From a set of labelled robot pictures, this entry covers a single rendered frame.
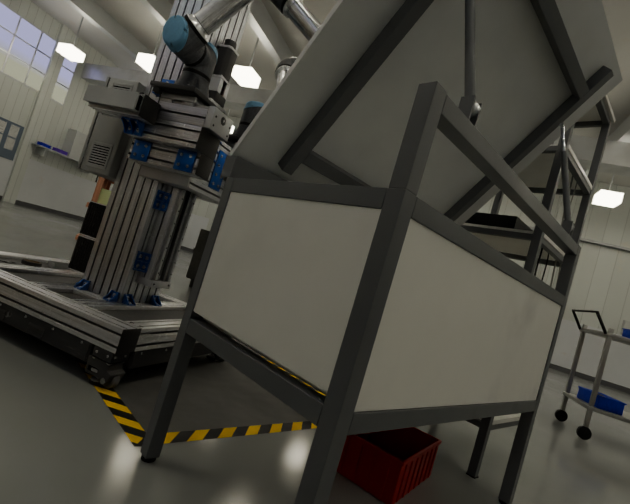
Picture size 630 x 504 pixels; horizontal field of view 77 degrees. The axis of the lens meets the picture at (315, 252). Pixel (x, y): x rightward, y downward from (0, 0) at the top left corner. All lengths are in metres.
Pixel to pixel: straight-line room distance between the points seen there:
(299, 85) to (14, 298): 1.40
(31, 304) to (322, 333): 1.37
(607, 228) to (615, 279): 1.31
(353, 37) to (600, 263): 11.62
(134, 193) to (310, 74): 1.16
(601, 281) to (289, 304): 11.80
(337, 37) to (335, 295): 0.67
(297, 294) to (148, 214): 1.25
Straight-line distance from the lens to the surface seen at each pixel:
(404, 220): 0.72
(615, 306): 12.49
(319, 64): 1.14
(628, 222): 12.84
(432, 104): 0.77
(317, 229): 0.82
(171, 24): 1.79
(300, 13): 1.79
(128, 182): 2.10
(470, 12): 1.07
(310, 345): 0.77
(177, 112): 1.79
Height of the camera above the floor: 0.62
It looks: 3 degrees up
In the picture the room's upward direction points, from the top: 17 degrees clockwise
